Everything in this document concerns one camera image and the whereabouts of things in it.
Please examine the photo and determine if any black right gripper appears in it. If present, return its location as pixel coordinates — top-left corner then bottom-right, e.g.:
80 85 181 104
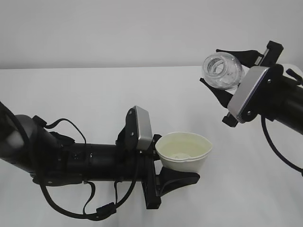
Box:
200 41 284 127

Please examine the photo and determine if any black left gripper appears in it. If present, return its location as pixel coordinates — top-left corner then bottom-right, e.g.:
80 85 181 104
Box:
139 134 200 210

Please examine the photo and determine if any clear green-label water bottle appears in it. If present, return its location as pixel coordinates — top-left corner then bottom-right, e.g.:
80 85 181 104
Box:
202 52 244 90

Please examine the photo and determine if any white paper cup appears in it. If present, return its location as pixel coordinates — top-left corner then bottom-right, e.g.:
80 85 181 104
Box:
155 132 213 173

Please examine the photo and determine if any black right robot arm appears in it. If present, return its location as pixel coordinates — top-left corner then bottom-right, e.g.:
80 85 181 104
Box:
200 41 303 133

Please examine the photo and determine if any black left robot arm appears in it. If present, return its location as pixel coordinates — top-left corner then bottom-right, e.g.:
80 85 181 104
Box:
0 105 200 220

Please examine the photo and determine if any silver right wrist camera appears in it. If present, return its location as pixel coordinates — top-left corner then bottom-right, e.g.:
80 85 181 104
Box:
227 66 273 123

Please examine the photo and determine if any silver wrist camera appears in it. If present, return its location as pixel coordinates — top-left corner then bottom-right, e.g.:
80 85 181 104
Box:
134 105 153 150
227 66 273 123

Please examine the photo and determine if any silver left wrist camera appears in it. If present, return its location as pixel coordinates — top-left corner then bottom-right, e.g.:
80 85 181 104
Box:
134 105 153 150

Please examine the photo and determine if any black left camera cable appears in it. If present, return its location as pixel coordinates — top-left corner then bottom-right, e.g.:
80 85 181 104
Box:
39 118 140 215

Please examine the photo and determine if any black camera cable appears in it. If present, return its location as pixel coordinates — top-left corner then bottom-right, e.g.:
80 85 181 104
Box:
261 113 303 178
39 118 140 215

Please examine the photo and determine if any black right camera cable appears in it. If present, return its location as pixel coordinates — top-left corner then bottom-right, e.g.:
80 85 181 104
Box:
261 113 303 178

